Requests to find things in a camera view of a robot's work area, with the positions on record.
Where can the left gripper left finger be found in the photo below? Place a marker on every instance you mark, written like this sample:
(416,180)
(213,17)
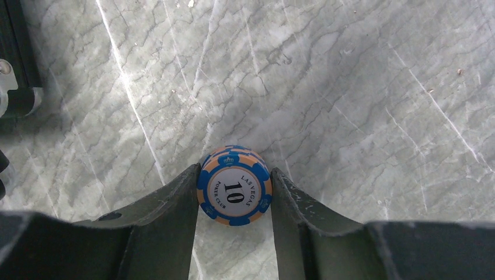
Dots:
(151,238)

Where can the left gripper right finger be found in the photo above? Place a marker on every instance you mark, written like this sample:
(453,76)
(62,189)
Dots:
(314,242)

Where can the short chip stack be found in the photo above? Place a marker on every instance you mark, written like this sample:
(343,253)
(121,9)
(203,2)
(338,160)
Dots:
(234,186)

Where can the aluminium poker case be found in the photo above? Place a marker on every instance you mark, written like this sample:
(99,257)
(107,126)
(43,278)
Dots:
(21,86)

